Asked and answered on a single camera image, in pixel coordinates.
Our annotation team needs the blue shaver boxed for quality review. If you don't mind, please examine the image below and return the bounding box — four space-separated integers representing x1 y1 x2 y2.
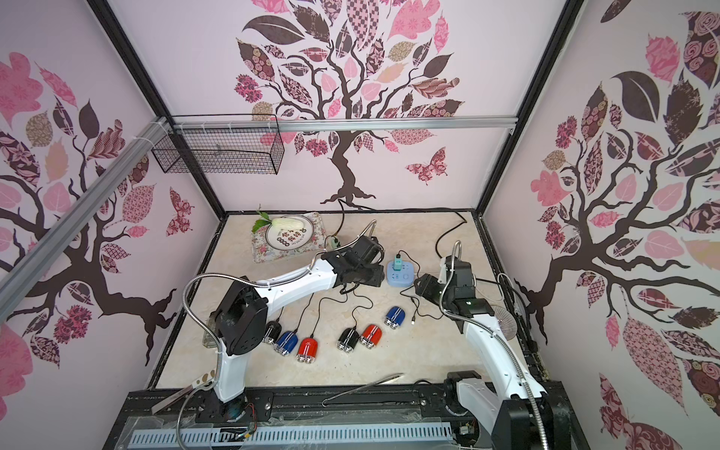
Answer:
384 306 406 329
274 331 298 356

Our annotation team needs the red shaver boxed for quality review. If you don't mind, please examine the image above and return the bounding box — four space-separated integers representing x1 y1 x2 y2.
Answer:
296 337 319 364
360 324 383 349

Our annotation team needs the black shaver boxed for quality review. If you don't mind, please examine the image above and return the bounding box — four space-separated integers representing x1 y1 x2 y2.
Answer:
337 327 360 354
262 320 282 345

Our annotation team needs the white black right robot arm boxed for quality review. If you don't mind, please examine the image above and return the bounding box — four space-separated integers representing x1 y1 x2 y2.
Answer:
414 240 562 449

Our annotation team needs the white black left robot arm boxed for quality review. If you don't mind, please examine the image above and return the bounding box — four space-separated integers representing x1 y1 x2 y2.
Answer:
182 220 384 404

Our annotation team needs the white power strip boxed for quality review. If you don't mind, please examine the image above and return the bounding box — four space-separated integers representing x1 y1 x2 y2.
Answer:
326 236 341 249

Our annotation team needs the light blue round socket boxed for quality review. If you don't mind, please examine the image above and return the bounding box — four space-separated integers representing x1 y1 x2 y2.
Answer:
385 260 416 289

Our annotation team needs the white patterned plate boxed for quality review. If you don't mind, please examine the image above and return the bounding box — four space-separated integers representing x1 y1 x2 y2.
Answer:
262 216 315 251

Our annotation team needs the white flower with leaves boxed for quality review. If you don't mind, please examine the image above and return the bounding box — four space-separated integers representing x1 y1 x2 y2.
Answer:
251 210 305 234

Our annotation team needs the floral placemat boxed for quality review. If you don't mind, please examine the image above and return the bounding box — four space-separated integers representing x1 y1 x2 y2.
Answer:
251 212 326 264

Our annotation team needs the glass spice jar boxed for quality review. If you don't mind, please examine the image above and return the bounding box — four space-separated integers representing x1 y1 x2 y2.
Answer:
202 313 219 349

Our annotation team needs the black power strip cord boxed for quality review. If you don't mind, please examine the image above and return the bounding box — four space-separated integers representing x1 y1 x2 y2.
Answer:
334 198 377 238

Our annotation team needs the black socket power cord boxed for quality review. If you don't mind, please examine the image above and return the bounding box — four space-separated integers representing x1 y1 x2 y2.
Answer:
434 209 469 261

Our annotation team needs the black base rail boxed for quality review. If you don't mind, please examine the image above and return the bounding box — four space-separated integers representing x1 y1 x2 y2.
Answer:
112 382 479 432

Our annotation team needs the aluminium rail back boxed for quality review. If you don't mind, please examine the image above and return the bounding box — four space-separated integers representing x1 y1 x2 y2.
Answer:
172 115 518 132

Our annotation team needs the aluminium rail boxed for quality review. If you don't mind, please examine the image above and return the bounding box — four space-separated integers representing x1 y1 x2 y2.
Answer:
1 116 172 322
172 115 518 132

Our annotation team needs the black wire basket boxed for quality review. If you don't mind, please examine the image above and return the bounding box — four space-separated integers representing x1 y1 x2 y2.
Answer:
152 112 285 176

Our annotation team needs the white slotted cable duct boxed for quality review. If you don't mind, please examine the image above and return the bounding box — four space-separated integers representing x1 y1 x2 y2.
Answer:
125 422 453 449

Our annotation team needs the aluminium rail left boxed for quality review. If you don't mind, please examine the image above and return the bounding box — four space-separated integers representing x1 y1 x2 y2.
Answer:
1 116 172 322

